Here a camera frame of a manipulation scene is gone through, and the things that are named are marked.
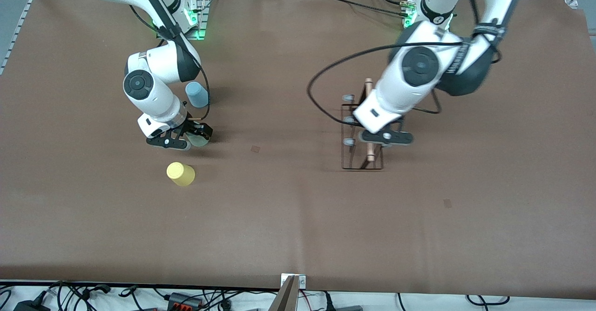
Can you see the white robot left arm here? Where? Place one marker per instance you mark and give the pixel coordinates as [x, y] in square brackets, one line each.
[409, 83]

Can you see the black orange power adapter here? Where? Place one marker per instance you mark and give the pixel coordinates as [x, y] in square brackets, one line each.
[184, 301]

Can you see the aluminium profile post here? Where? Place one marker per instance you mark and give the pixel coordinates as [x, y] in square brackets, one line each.
[288, 297]

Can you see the mint green plastic cup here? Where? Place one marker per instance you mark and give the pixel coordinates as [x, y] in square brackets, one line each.
[199, 141]

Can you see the yellow plastic cup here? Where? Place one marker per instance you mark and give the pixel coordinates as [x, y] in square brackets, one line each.
[180, 174]

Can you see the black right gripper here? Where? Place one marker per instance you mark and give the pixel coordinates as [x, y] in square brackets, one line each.
[192, 126]

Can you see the brown paper table cover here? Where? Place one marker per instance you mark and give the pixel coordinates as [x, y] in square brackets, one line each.
[298, 232]

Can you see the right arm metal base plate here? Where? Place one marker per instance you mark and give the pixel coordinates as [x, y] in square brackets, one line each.
[203, 22]

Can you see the aluminium edge rail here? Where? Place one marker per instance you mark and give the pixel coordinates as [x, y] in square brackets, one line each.
[18, 29]

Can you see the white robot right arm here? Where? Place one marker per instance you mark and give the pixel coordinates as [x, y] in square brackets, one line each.
[153, 92]

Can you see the light blue plastic cup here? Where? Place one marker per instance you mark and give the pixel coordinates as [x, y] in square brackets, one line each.
[196, 96]

